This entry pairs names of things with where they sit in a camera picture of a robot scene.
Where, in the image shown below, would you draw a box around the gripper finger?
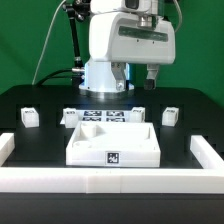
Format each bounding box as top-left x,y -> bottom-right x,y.
144,64 -> 160,90
111,62 -> 126,92

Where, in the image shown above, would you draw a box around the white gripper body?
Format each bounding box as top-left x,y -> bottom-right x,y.
89,12 -> 175,64

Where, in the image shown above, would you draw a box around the white square tabletop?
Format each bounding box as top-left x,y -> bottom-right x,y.
66,121 -> 161,168

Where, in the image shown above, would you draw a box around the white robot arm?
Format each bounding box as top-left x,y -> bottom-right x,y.
80,0 -> 175,98

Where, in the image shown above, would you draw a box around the marker tag sheet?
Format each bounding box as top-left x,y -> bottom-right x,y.
60,109 -> 134,125

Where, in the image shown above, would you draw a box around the white U-shaped fence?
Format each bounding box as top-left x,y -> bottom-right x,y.
0,135 -> 224,194

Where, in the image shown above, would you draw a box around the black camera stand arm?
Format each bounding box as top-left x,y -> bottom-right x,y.
63,0 -> 91,68

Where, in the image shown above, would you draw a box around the grey cable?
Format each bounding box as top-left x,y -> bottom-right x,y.
31,0 -> 68,86

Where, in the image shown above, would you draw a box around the black cables at base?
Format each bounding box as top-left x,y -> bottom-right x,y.
34,68 -> 84,87

